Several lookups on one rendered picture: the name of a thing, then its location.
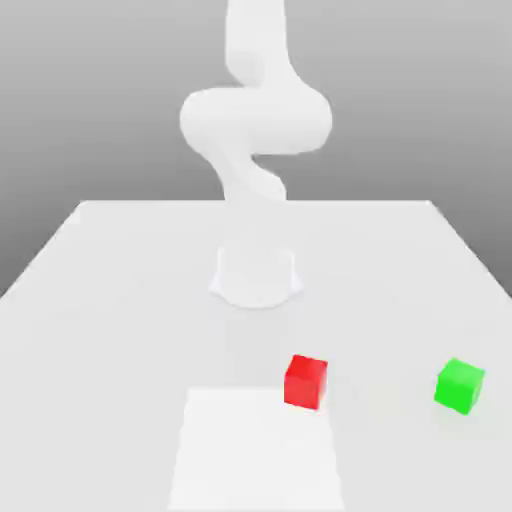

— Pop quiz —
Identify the small red cube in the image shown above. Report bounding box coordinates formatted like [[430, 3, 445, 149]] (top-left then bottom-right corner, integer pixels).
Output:
[[283, 353, 330, 412]]

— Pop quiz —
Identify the small green cube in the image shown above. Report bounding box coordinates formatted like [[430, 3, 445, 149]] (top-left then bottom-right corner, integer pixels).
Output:
[[433, 357, 487, 416]]

